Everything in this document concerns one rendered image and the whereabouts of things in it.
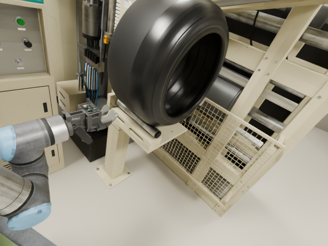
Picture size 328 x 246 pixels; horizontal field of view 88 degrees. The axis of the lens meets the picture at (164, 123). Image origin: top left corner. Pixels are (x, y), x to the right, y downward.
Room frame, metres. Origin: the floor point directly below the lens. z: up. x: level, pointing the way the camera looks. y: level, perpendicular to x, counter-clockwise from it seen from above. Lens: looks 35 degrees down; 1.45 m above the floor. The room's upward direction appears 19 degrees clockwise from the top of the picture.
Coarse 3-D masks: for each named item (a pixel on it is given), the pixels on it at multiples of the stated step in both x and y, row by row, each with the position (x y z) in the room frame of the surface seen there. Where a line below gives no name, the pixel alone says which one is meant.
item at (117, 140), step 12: (132, 0) 0.92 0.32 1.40; (120, 12) 0.97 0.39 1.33; (108, 132) 0.97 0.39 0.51; (120, 132) 0.92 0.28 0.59; (108, 144) 0.96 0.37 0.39; (120, 144) 0.94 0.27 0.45; (108, 156) 0.95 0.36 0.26; (120, 156) 0.96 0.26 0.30; (108, 168) 0.94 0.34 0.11; (120, 168) 0.98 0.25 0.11
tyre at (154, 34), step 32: (160, 0) 0.72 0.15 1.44; (192, 0) 0.72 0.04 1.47; (128, 32) 0.65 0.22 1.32; (160, 32) 0.60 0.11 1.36; (192, 32) 0.65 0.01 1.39; (224, 32) 0.85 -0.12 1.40; (128, 64) 0.59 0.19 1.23; (160, 64) 0.57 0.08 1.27; (192, 64) 1.12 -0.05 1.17; (128, 96) 0.59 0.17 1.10; (160, 96) 0.58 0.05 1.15; (192, 96) 1.01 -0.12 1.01
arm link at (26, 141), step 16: (0, 128) 0.28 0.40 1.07; (16, 128) 0.29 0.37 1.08; (32, 128) 0.31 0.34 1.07; (48, 128) 0.33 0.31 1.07; (0, 144) 0.24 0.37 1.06; (16, 144) 0.26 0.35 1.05; (32, 144) 0.28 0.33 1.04; (48, 144) 0.32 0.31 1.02; (16, 160) 0.25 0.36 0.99; (32, 160) 0.27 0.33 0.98
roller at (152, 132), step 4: (116, 100) 0.83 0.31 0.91; (120, 104) 0.80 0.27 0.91; (124, 108) 0.78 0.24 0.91; (128, 108) 0.78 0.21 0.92; (128, 112) 0.76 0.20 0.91; (132, 112) 0.76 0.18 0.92; (132, 116) 0.74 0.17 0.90; (136, 116) 0.74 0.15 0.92; (136, 120) 0.72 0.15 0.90; (140, 120) 0.72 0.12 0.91; (140, 124) 0.71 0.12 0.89; (144, 124) 0.70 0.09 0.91; (148, 124) 0.70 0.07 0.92; (144, 128) 0.69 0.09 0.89; (148, 128) 0.68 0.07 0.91; (152, 128) 0.68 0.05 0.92; (156, 128) 0.68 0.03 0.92; (148, 132) 0.68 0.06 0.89; (152, 132) 0.66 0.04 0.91; (156, 132) 0.66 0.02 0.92; (160, 132) 0.67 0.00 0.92; (156, 136) 0.65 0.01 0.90
